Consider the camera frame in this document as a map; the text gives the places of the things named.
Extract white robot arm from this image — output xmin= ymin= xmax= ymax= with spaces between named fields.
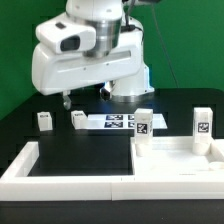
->
xmin=32 ymin=0 xmax=154 ymax=109

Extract white square tabletop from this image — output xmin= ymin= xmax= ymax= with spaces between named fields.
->
xmin=131 ymin=136 xmax=224 ymax=176

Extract white U-shaped obstacle frame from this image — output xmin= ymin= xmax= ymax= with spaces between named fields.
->
xmin=0 ymin=142 xmax=224 ymax=201

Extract black cable bundle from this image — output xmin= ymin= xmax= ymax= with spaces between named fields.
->
xmin=149 ymin=0 xmax=181 ymax=89

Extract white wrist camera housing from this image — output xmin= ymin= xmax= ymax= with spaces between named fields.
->
xmin=36 ymin=13 xmax=96 ymax=54

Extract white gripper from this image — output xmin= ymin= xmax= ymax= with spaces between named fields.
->
xmin=32 ymin=44 xmax=142 ymax=110

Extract white sheet with markers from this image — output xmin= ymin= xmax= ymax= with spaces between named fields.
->
xmin=86 ymin=114 xmax=167 ymax=130

